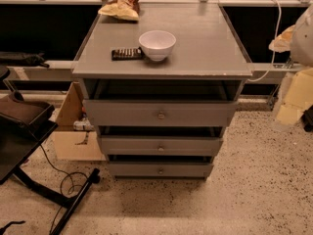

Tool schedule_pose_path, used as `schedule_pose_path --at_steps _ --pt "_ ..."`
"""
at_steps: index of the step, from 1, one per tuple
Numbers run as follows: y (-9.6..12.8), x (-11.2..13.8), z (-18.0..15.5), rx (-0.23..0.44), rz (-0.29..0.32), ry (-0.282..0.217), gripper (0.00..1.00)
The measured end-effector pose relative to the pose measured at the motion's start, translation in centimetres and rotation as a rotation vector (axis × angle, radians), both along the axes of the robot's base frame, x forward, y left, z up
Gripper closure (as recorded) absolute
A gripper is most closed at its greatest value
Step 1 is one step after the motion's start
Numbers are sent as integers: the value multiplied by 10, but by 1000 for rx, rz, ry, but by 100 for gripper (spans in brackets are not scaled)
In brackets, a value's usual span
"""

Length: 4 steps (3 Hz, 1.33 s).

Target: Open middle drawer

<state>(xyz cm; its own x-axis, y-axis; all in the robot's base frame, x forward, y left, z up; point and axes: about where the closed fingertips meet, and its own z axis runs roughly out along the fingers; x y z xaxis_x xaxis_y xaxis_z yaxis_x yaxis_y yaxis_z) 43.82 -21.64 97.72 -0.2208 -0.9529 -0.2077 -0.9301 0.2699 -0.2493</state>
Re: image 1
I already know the dark chocolate bar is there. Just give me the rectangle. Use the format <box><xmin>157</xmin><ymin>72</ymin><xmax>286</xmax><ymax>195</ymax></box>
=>
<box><xmin>112</xmin><ymin>48</ymin><xmax>144</xmax><ymax>61</ymax></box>

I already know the grey bottom drawer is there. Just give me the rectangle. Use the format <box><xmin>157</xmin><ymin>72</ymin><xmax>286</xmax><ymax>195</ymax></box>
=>
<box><xmin>108</xmin><ymin>163</ymin><xmax>213</xmax><ymax>178</ymax></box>

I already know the yellow chip bag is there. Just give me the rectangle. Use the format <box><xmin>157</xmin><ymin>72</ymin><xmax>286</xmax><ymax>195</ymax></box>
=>
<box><xmin>98</xmin><ymin>0</ymin><xmax>140</xmax><ymax>22</ymax></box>

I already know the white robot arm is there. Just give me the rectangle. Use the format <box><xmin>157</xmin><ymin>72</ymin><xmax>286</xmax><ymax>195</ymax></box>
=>
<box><xmin>269</xmin><ymin>5</ymin><xmax>313</xmax><ymax>125</ymax></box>

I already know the grey drawer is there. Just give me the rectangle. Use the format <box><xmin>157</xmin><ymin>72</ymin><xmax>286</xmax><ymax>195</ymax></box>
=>
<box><xmin>108</xmin><ymin>163</ymin><xmax>213</xmax><ymax>178</ymax></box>
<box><xmin>100</xmin><ymin>136</ymin><xmax>223</xmax><ymax>157</ymax></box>
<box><xmin>84</xmin><ymin>100</ymin><xmax>237</xmax><ymax>127</ymax></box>

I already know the white bowl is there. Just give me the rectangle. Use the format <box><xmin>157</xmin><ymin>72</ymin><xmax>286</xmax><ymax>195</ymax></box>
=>
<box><xmin>139</xmin><ymin>30</ymin><xmax>176</xmax><ymax>62</ymax></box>

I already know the grey drawer cabinet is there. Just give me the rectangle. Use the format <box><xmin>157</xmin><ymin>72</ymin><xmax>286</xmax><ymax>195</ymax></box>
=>
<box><xmin>71</xmin><ymin>2</ymin><xmax>254</xmax><ymax>181</ymax></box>

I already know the cardboard box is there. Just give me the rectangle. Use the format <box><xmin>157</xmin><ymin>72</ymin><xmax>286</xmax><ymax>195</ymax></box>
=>
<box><xmin>53</xmin><ymin>82</ymin><xmax>105</xmax><ymax>161</ymax></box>

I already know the small white bottle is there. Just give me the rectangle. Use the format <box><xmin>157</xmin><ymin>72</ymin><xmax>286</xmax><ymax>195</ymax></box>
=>
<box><xmin>73</xmin><ymin>120</ymin><xmax>94</xmax><ymax>131</ymax></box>

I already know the white cable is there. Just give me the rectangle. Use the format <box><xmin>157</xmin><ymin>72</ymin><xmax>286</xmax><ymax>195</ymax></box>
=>
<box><xmin>246</xmin><ymin>0</ymin><xmax>283</xmax><ymax>83</ymax></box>

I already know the black stand with tray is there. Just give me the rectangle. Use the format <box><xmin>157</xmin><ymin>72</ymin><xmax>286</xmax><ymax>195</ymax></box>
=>
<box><xmin>0</xmin><ymin>65</ymin><xmax>102</xmax><ymax>235</ymax></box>

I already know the grey top drawer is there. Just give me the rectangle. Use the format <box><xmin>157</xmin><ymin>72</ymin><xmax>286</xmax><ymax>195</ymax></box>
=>
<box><xmin>84</xmin><ymin>100</ymin><xmax>237</xmax><ymax>127</ymax></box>

